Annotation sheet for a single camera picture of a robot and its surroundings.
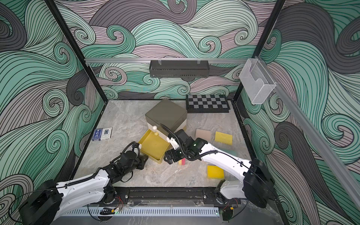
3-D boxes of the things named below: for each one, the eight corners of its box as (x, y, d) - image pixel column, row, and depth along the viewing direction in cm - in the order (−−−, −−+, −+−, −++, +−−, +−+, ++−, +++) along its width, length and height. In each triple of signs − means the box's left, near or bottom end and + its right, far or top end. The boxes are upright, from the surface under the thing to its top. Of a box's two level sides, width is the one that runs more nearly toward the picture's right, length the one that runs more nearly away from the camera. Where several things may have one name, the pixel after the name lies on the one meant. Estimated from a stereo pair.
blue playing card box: (93, 141, 97) (91, 140, 95) (95, 131, 103) (93, 129, 101) (100, 140, 98) (99, 138, 96) (102, 129, 104) (101, 128, 102)
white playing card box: (101, 139, 98) (100, 137, 96) (103, 130, 103) (102, 128, 101) (111, 138, 99) (109, 136, 97) (112, 129, 104) (111, 127, 102)
